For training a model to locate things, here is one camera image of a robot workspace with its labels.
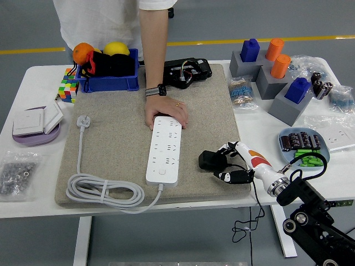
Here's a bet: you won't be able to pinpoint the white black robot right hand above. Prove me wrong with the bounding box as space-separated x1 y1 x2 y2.
212 140 282 192

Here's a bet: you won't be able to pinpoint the person's left hand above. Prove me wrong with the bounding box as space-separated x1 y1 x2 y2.
144 95 190 131

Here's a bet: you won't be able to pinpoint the thin black plug cord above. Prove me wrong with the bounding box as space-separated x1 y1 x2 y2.
226 163 266 266

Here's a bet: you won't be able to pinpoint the white power strip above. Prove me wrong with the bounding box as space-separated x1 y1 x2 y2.
145 115 183 187

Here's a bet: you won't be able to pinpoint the black plug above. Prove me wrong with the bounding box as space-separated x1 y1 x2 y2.
198 150 227 170

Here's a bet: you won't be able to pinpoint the white three-pin plug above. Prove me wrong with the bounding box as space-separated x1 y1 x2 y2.
76 115 92 131

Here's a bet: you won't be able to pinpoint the green circuit board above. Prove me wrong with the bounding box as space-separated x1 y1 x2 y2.
329 199 354 208

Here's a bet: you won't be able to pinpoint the black wristwatch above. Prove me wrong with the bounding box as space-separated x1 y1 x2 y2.
145 84 168 98

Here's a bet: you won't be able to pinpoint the dark brown capacitor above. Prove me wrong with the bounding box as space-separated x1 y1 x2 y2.
310 134 322 151
279 135 291 152
299 131 312 147
288 133 302 149

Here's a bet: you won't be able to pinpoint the black open electronic device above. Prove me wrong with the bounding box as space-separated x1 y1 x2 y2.
162 58 213 90

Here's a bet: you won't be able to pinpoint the grey-brown mat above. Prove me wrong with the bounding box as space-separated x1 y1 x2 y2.
54 63 252 208

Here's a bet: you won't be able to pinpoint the light blue tray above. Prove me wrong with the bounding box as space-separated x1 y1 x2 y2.
278 126 331 170

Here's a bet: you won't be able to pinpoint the grey block holder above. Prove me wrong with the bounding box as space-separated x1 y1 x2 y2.
229 50 267 82
268 88 313 127
255 65 293 100

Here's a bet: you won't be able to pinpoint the plain black cloth pouch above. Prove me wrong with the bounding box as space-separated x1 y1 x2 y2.
109 54 136 78

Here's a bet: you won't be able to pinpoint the blue plastic bin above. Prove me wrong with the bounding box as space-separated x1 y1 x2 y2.
75 48 140 93

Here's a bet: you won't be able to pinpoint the bag of taped resistors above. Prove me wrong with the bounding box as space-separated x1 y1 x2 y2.
227 76 259 110

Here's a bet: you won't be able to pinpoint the clear plastic bag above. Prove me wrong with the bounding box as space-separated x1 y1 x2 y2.
303 114 355 152

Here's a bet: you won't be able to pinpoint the yellow lemon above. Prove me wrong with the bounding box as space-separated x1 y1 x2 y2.
103 41 130 57

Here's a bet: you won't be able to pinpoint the white table leg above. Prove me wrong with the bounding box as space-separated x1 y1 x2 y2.
270 204 298 258
72 216 93 266

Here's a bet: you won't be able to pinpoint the blue square peg block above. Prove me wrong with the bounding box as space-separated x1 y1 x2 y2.
240 38 261 63
284 77 312 105

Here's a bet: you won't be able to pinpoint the orange cylinder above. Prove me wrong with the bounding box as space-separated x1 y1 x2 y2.
265 38 285 62
270 54 292 79

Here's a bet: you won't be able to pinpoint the colourful puzzle cube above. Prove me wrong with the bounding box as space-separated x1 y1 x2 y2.
57 67 80 104

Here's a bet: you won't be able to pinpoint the orange fruit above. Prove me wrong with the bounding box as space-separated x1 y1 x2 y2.
72 42 95 66

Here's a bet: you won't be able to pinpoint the clear bag blue resistors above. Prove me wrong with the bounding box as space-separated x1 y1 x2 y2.
328 84 355 114
287 54 328 83

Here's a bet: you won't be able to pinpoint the person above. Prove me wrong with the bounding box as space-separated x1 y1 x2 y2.
52 0 178 60

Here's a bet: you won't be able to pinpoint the purple tray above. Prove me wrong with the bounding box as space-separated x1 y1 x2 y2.
12 106 61 147

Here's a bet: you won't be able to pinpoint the bag of metal nuts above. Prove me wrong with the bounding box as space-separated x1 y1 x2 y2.
0 151 42 202

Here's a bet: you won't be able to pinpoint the black drawstring pouch red trim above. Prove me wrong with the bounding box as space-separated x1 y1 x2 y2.
66 50 112 93

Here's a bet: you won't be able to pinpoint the white wall socket panel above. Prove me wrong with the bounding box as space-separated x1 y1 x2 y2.
323 129 355 152

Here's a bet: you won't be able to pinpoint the white power strip cable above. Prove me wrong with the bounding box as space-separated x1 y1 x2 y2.
65 129 164 214

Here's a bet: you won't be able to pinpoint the tilted white wall switch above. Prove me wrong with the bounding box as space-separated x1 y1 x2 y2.
43 100 64 135

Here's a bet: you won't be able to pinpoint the flat white wall switch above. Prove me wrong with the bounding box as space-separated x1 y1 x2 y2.
12 108 45 136

